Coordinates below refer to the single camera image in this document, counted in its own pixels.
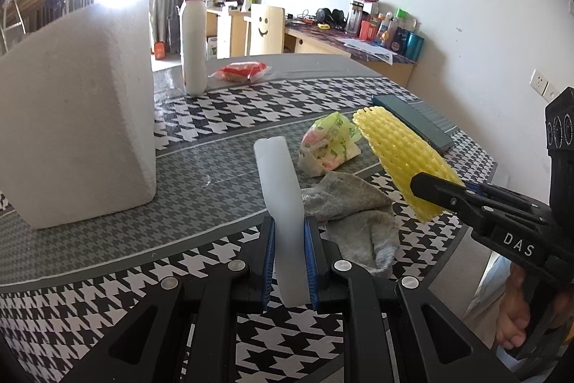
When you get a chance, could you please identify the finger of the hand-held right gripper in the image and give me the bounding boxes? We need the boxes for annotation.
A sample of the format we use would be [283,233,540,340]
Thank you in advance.
[410,172,486,232]
[464,183,552,219]

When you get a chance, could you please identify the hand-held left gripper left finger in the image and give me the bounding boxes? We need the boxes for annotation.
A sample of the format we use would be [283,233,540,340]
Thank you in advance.
[63,216,276,383]

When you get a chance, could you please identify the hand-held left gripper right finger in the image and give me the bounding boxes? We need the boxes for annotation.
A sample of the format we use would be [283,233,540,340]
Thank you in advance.
[304,216,521,383]

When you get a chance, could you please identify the yellow foam fruit net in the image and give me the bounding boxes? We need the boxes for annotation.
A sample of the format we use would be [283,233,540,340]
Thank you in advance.
[352,106,467,224]

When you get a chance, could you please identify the grey towel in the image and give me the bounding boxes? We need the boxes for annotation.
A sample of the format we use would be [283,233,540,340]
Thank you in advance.
[300,172,401,276]

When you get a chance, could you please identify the green floral plastic bag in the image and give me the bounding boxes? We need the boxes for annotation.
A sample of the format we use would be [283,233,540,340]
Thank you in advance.
[298,111,362,176]

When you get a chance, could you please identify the white foam box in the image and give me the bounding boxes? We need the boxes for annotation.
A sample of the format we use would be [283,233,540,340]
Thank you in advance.
[0,1,157,230]

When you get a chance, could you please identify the person's right hand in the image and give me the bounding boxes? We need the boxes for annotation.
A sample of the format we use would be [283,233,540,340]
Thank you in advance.
[494,265,533,351]

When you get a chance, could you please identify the dark smartphone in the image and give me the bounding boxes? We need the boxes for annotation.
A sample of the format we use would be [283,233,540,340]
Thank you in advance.
[372,94,453,153]

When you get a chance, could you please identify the light blue garment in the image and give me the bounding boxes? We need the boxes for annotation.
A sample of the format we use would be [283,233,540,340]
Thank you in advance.
[464,251,512,361]

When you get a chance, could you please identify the teal tumbler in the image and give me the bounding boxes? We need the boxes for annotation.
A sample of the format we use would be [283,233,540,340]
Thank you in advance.
[404,31,424,61]

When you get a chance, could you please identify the printed papers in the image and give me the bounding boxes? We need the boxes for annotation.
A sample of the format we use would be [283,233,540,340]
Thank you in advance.
[343,37,395,65]

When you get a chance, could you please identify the row of toiletry bottles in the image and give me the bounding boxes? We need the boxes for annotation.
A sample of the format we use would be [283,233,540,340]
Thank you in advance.
[359,8,409,52]

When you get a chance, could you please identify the wooden desk with patterned cover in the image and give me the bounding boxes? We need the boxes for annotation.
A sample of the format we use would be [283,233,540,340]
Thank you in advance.
[284,19,415,88]

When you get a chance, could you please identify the clear water bottle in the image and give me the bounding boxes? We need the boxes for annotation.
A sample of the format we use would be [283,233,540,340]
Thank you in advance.
[345,0,364,36]

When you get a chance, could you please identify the red snack packet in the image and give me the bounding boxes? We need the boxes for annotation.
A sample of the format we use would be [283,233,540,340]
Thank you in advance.
[208,61,272,84]

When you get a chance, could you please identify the black headphones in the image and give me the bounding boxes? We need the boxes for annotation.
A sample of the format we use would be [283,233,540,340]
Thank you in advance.
[316,7,344,25]

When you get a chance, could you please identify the white lotion pump bottle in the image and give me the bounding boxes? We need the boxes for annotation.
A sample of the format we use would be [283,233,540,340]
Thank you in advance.
[178,0,208,97]

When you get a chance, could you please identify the wooden chair with smiley face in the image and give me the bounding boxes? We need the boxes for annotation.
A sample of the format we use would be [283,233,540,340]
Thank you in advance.
[249,4,285,56]

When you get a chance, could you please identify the wooden desk with drawers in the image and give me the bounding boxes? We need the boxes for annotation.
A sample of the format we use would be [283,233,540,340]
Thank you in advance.
[206,4,252,61]

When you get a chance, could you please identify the metal bunk bed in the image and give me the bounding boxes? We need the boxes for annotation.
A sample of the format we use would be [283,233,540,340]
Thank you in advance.
[2,0,72,52]

